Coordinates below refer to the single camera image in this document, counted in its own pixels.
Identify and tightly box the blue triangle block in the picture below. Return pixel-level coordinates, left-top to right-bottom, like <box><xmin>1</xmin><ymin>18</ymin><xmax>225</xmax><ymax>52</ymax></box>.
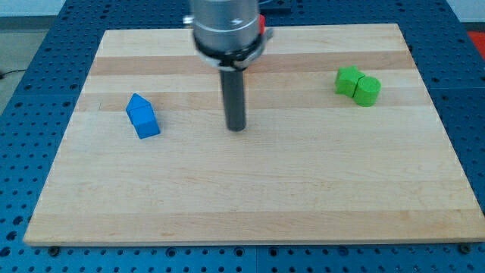
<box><xmin>125</xmin><ymin>93</ymin><xmax>151</xmax><ymax>112</ymax></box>

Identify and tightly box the green cylinder block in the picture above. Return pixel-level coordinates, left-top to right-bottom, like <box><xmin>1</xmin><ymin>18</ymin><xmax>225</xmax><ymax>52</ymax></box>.
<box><xmin>353</xmin><ymin>76</ymin><xmax>381</xmax><ymax>107</ymax></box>

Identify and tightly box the blue cube block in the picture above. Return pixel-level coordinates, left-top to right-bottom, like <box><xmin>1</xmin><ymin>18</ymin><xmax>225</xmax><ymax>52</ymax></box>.
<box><xmin>127</xmin><ymin>105</ymin><xmax>161</xmax><ymax>139</ymax></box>

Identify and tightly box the black cable on floor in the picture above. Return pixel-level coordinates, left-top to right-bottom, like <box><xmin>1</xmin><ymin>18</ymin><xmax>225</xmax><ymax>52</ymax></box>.
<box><xmin>0</xmin><ymin>68</ymin><xmax>27</xmax><ymax>80</ymax></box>

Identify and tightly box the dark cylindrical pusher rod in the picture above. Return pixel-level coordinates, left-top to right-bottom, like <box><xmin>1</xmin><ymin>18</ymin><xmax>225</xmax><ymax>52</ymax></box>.
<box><xmin>220</xmin><ymin>71</ymin><xmax>246</xmax><ymax>132</ymax></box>

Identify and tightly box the wooden board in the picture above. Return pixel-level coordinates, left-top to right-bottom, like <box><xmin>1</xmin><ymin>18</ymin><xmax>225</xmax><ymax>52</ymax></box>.
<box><xmin>24</xmin><ymin>24</ymin><xmax>484</xmax><ymax>246</ymax></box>

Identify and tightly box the green star block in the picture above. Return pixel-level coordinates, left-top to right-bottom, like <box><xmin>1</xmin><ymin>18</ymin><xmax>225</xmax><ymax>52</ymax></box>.
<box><xmin>335</xmin><ymin>65</ymin><xmax>365</xmax><ymax>98</ymax></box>

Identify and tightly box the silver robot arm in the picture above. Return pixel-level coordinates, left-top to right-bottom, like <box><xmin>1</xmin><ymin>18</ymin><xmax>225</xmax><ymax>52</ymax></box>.
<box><xmin>183</xmin><ymin>0</ymin><xmax>274</xmax><ymax>72</ymax></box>

